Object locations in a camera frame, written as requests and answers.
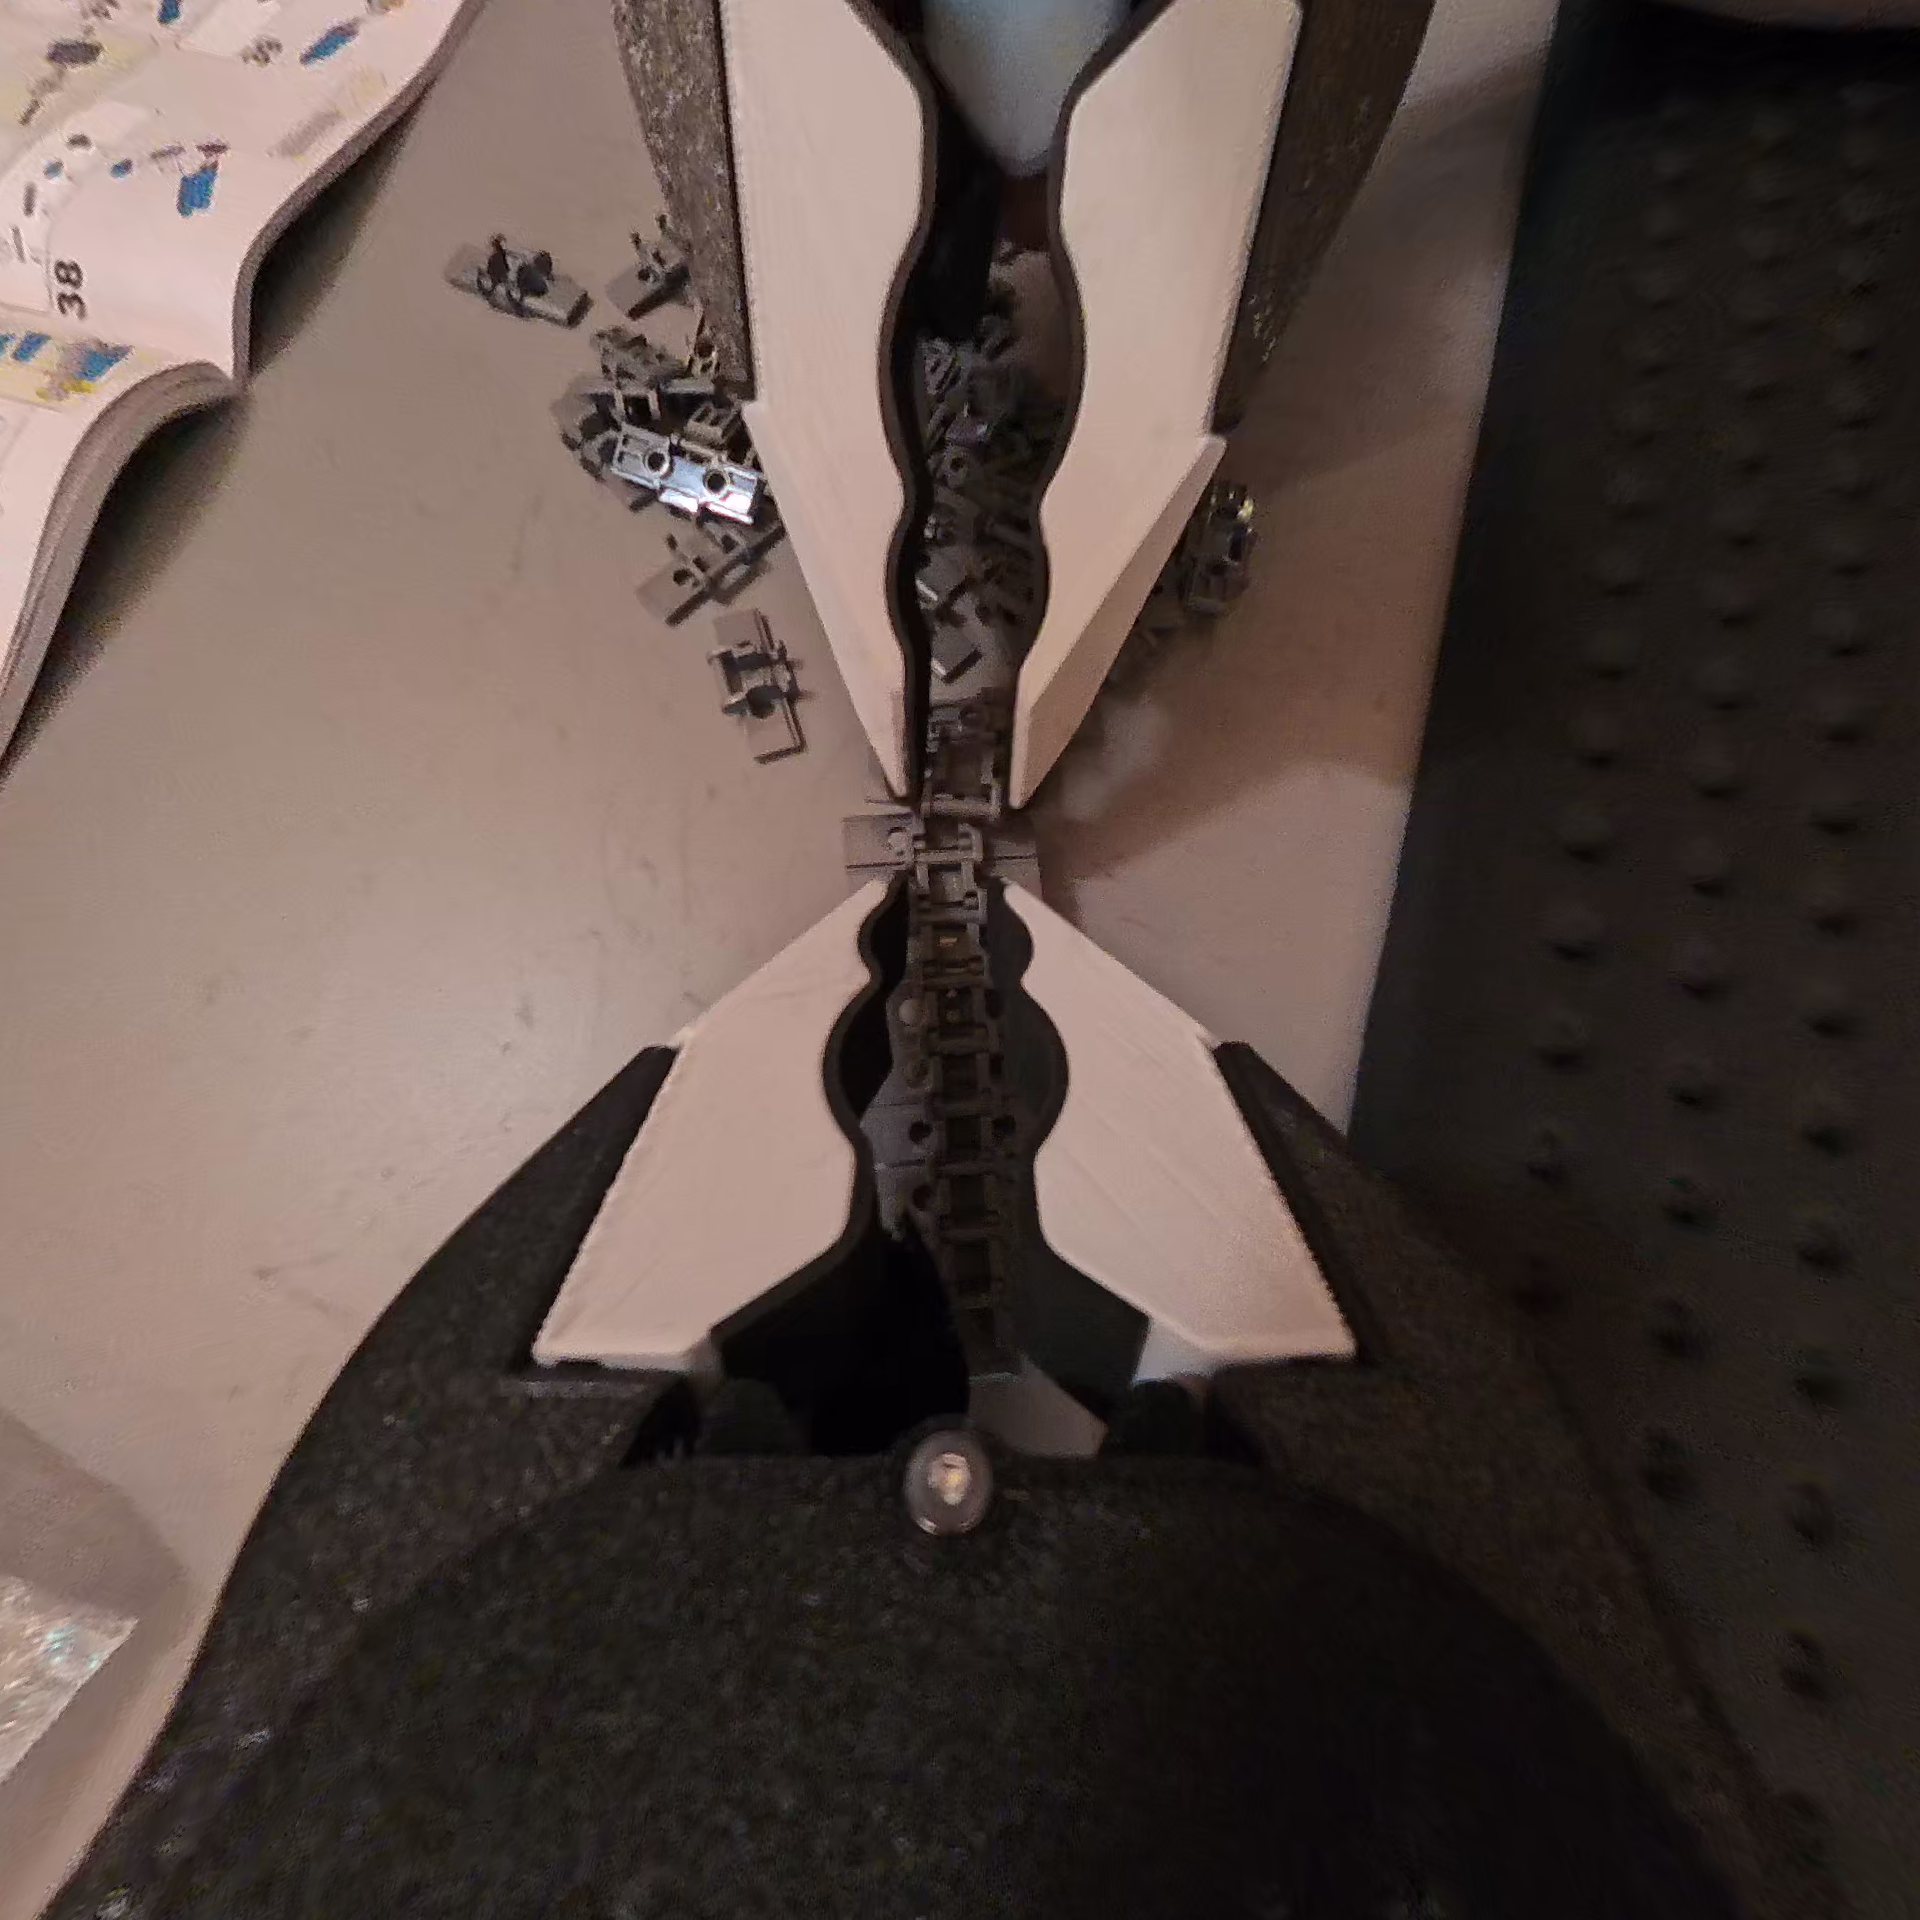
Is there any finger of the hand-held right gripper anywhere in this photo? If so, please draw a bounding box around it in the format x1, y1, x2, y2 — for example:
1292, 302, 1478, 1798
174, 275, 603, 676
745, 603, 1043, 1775
1009, 0, 1308, 812
721, 0, 939, 799

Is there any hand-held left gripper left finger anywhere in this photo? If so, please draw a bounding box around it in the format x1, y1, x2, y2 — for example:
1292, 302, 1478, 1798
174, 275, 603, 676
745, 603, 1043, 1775
534, 879, 907, 1374

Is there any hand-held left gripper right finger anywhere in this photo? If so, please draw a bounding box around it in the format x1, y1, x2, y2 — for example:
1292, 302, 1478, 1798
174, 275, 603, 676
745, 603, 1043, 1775
998, 875, 1355, 1374

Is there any grey toy track chain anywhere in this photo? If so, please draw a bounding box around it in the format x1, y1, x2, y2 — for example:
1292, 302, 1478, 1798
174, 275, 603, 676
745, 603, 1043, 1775
843, 810, 1044, 1382

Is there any pile of grey track pieces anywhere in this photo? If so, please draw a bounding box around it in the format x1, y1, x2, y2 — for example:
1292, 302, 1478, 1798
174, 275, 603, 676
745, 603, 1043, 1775
441, 224, 1265, 771

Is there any single grey track link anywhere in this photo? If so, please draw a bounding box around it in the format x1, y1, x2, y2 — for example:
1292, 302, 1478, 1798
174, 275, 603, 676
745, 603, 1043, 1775
919, 692, 1018, 818

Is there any grey desk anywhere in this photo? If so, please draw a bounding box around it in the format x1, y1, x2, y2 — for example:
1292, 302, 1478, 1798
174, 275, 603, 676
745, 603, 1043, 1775
0, 0, 1562, 1920

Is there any building instruction booklet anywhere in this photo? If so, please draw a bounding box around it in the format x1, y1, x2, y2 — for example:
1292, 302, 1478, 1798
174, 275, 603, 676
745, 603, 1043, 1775
0, 0, 491, 755

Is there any crumpled clear plastic bag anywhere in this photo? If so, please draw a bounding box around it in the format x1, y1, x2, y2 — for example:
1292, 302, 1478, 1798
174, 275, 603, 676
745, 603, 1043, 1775
0, 1563, 140, 1789

